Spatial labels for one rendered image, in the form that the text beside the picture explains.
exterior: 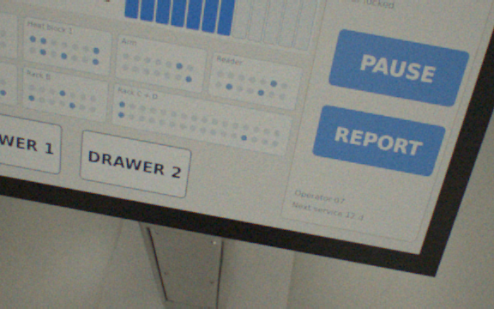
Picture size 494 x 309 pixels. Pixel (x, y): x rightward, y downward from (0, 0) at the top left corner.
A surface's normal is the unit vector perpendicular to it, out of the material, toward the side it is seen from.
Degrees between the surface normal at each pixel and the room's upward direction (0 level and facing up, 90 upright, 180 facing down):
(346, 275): 0
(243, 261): 5
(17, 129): 50
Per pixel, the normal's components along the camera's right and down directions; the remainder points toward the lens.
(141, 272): -0.01, -0.47
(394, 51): -0.08, 0.36
